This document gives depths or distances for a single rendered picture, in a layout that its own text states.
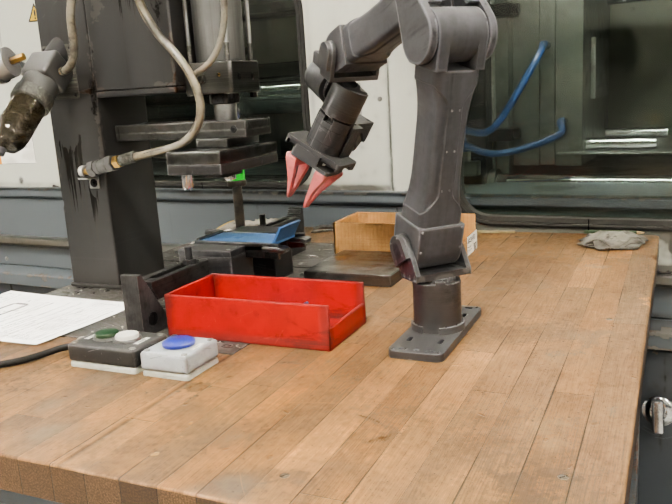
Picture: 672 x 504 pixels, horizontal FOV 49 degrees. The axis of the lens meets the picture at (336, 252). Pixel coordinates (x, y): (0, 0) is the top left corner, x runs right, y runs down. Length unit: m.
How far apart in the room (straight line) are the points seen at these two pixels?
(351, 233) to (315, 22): 0.64
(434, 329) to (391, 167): 0.89
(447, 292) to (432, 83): 0.26
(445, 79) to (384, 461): 0.43
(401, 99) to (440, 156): 0.87
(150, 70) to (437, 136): 0.54
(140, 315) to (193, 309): 0.08
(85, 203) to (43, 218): 1.16
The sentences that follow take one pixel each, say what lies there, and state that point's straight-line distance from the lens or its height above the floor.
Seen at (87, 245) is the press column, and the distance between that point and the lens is 1.39.
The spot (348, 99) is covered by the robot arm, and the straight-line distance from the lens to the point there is 1.12.
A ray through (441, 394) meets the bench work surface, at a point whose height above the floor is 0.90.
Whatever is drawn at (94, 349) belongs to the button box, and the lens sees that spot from 0.97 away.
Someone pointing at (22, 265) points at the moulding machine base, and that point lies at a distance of 2.67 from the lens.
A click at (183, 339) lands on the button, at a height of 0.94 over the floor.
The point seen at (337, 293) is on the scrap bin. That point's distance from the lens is 1.04.
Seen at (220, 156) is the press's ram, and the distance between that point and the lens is 1.14.
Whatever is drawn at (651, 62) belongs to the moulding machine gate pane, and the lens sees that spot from 1.60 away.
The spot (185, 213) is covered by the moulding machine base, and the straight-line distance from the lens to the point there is 2.12.
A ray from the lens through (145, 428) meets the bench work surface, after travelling 0.79.
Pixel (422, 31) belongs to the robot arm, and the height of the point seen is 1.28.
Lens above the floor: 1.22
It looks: 12 degrees down
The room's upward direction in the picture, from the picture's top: 4 degrees counter-clockwise
